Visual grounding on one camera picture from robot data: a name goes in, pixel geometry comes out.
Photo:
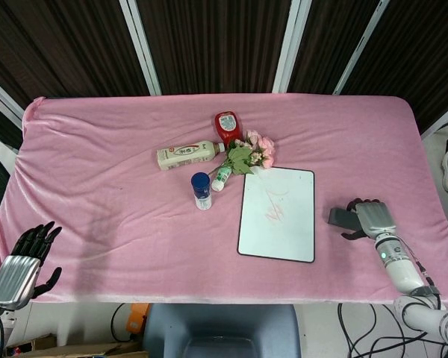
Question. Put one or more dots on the blue capped white bottle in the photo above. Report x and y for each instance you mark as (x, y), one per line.
(201, 190)

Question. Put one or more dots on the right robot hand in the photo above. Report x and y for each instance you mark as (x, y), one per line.
(373, 218)

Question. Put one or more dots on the grey blue chair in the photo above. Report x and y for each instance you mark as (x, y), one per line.
(220, 330)

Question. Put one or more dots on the orange device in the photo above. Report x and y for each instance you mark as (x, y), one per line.
(136, 322)

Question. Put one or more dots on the small green white bottle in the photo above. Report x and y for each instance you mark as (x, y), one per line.
(221, 179)

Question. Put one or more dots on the white board with black frame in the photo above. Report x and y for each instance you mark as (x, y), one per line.
(277, 214)

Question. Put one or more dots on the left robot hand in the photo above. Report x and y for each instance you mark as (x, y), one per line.
(16, 274)

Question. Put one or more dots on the pink artificial flower bouquet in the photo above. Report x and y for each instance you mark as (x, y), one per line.
(252, 153)

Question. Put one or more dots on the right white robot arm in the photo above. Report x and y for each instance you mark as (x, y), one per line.
(407, 272)

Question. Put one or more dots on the red ketchup bottle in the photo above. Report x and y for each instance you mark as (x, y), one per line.
(228, 127)

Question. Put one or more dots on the pink velvet tablecloth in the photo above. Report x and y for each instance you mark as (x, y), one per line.
(216, 197)

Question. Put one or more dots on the grey board eraser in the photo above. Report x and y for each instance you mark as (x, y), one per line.
(342, 219)

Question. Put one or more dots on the brown cardboard box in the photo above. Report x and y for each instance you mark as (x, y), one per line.
(78, 348)

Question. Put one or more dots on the white metal post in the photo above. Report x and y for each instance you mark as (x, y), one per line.
(291, 46)
(2, 100)
(140, 46)
(360, 46)

